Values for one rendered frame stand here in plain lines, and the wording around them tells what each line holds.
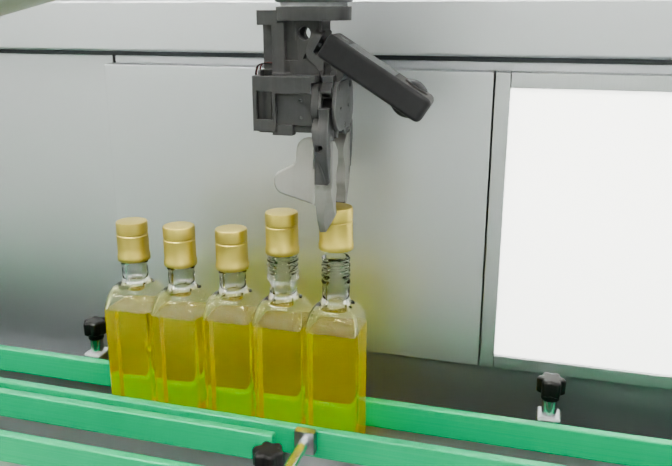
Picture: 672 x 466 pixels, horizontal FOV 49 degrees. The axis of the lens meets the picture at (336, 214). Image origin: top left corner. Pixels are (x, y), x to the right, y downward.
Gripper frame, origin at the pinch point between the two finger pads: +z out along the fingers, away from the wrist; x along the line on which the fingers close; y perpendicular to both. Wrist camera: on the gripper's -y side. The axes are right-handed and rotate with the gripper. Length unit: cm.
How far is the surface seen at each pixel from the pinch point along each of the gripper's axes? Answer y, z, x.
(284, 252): 5.0, 4.0, 1.4
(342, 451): -1.8, 24.0, 4.3
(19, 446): 29.8, 23.0, 13.2
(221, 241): 11.9, 3.4, 1.3
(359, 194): 0.4, 0.9, -12.0
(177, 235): 16.8, 3.1, 1.6
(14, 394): 36.2, 22.1, 5.6
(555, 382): -22.5, 17.7, -4.0
